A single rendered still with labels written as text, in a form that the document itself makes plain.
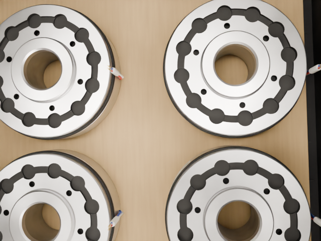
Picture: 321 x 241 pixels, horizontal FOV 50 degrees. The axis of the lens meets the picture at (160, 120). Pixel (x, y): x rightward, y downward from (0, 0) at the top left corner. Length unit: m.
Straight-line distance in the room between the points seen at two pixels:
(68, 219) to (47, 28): 0.14
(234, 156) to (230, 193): 0.03
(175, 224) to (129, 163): 0.06
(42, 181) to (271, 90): 0.18
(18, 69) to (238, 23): 0.16
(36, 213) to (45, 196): 0.04
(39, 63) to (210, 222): 0.18
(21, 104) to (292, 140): 0.21
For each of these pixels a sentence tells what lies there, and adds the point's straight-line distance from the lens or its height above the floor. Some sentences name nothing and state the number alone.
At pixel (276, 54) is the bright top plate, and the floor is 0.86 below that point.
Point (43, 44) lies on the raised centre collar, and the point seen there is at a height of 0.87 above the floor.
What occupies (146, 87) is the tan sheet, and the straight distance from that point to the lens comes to 0.28.
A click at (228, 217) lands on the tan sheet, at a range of 0.29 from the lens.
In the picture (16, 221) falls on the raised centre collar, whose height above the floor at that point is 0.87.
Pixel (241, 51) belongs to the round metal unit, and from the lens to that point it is 0.27.
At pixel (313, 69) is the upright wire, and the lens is 0.26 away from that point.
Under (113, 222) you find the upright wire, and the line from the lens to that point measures 0.25.
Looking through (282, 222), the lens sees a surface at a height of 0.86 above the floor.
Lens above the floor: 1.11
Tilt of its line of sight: 85 degrees down
